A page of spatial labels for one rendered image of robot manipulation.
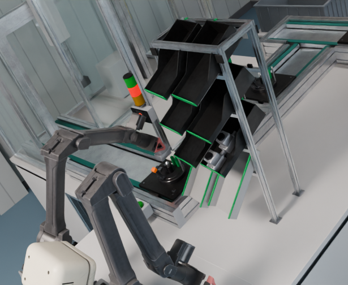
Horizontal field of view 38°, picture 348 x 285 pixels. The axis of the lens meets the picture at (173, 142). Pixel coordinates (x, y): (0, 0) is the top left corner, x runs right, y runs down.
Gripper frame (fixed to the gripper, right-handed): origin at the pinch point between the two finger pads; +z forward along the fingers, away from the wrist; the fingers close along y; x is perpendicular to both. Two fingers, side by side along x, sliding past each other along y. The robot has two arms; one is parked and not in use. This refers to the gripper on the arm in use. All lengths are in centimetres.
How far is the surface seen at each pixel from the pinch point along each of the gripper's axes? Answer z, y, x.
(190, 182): 4.0, -20.5, 10.5
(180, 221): 9.8, -16.5, 27.9
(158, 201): 5.4, -4.4, 23.3
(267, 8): 136, 80, -127
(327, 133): 58, -43, -31
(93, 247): -5, 15, 53
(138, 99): -5.9, 17.5, -17.8
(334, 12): 150, 32, -132
